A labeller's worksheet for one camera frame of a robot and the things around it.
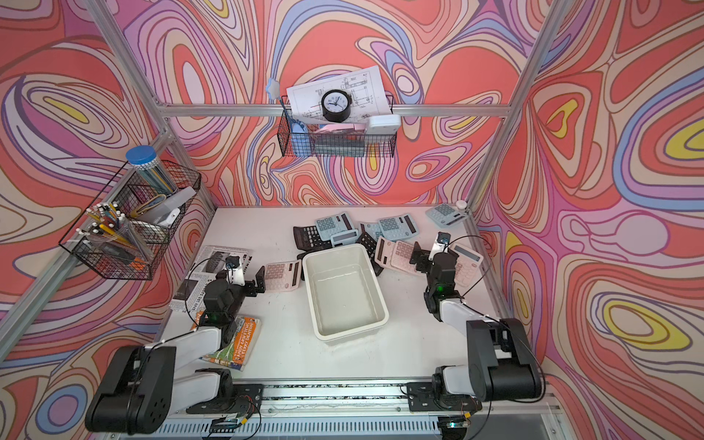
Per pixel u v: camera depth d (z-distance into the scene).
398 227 1.10
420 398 0.73
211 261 0.98
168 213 0.72
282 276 0.96
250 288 0.79
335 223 1.11
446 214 1.15
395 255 0.99
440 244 0.76
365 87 0.82
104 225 0.57
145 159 0.70
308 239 1.06
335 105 0.78
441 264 0.67
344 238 1.05
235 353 0.77
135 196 0.78
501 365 0.43
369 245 1.01
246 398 0.73
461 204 1.23
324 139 0.78
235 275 0.75
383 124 0.71
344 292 0.98
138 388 0.42
